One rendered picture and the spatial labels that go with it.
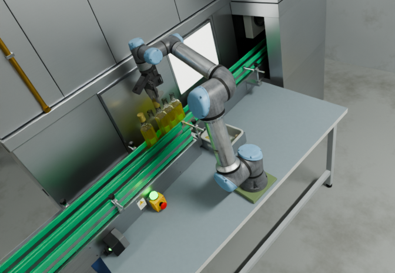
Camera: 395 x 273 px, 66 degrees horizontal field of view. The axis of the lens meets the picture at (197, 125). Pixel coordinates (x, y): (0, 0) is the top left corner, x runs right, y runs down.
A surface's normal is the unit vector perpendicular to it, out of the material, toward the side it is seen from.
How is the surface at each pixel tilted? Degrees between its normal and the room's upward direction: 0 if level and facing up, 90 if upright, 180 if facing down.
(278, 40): 90
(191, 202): 0
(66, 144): 90
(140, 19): 90
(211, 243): 0
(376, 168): 0
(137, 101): 90
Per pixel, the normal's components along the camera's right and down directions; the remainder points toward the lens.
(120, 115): 0.73, 0.29
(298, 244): -0.23, -0.75
